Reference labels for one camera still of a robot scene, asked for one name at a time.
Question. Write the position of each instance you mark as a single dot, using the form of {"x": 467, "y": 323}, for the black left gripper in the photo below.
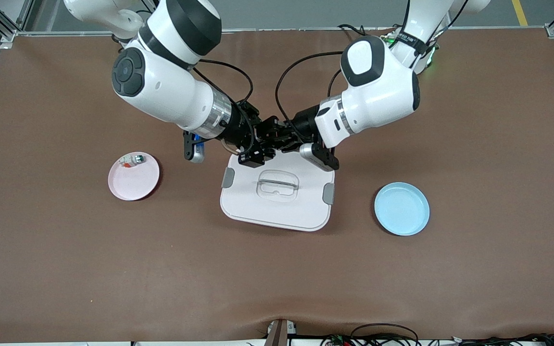
{"x": 303, "y": 123}

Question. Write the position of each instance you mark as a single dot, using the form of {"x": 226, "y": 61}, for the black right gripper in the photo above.
{"x": 242, "y": 126}

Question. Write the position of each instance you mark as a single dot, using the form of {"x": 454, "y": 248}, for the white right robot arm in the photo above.
{"x": 161, "y": 91}

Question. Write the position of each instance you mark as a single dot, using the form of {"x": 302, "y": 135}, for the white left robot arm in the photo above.
{"x": 378, "y": 96}

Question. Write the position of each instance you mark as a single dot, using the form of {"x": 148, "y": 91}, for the white lidded storage box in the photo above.
{"x": 258, "y": 211}

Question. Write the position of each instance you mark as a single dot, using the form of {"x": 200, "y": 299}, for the pale pink round plate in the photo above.
{"x": 132, "y": 190}

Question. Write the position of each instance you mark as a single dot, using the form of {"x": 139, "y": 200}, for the brown table cover mat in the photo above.
{"x": 277, "y": 278}

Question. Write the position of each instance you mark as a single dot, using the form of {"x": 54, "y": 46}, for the light blue round plate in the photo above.
{"x": 402, "y": 209}

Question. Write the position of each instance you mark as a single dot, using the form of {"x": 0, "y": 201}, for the green white push button switch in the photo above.
{"x": 138, "y": 158}

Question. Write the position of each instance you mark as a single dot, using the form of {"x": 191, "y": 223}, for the brown mount post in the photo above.
{"x": 277, "y": 336}

